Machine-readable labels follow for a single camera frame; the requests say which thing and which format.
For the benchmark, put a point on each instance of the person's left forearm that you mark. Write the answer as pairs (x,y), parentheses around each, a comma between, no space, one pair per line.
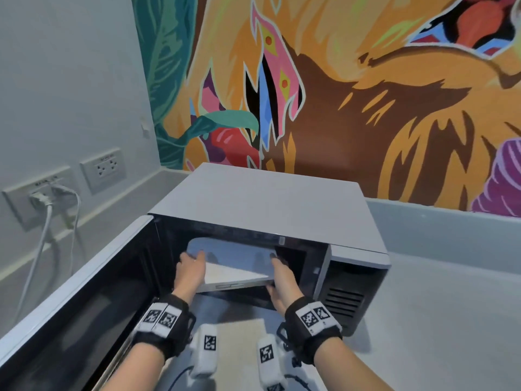
(136,370)

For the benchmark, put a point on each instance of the white rectangular tray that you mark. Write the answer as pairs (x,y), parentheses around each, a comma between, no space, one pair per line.
(232,256)

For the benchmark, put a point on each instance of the person's right hand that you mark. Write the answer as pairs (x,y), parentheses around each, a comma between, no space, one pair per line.
(287,287)

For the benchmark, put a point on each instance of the empty grey wall socket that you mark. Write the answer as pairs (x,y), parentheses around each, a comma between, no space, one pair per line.
(104,168)

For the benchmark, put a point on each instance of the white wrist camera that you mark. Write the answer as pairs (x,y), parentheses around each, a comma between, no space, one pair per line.
(205,350)
(269,360)

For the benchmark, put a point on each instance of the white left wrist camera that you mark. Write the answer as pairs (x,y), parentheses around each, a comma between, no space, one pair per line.
(205,350)

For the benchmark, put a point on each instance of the grey microwave oven body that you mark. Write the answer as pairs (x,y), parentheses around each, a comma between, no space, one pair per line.
(264,207)

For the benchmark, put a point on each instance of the beige mat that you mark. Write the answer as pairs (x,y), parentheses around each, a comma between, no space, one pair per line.
(240,346)

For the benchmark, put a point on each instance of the person's left thumb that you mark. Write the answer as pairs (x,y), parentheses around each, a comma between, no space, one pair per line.
(199,258)

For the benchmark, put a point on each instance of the person's left hand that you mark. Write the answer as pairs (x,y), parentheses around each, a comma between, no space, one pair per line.
(189,276)

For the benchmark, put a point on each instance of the person's right forearm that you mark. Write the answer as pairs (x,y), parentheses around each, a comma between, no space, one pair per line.
(350,368)

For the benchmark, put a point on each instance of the person's right thumb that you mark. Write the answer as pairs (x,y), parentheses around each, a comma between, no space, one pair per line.
(279,266)

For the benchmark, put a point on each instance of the grey microwave door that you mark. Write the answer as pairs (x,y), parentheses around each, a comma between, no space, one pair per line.
(77,309)

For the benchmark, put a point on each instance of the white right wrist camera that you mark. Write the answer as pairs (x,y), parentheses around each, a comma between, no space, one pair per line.
(269,360)

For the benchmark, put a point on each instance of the grey wall socket with plugs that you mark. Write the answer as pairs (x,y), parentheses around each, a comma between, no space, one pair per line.
(20,207)

